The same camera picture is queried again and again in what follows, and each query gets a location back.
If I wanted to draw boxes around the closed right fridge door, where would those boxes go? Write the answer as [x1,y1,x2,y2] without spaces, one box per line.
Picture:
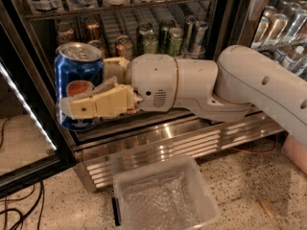
[208,0,303,86]

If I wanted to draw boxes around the gold can front middle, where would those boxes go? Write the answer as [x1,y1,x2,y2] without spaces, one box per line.
[88,39,108,59]

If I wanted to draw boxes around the green can front right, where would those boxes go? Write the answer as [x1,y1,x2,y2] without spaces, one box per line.
[166,28,183,57]

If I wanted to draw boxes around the gold can front right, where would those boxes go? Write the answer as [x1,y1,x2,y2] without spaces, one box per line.
[115,35,133,60]

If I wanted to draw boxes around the pink plastic bin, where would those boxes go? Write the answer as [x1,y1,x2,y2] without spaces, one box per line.
[281,135,307,174]

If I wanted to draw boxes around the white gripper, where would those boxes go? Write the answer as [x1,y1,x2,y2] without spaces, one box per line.
[59,54,177,119]

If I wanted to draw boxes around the gold can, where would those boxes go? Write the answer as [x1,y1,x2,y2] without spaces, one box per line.
[115,35,133,60]
[88,39,108,59]

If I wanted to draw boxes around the open glass fridge door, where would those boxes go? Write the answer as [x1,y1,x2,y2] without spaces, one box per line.
[0,31,76,198]

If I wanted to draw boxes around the black floor cables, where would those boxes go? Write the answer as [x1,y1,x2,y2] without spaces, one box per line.
[0,180,46,230]

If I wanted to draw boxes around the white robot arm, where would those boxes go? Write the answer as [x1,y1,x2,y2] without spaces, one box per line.
[58,45,307,146]

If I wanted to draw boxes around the green can front left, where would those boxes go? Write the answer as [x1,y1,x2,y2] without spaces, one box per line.
[142,33,158,54]

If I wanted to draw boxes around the green can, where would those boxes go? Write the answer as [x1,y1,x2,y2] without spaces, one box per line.
[142,33,158,54]
[166,28,183,57]

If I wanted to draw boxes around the clear plastic bin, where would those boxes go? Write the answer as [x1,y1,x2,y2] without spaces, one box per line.
[113,155,220,230]

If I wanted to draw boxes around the orange cable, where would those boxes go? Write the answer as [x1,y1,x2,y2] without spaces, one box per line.
[229,136,278,155]

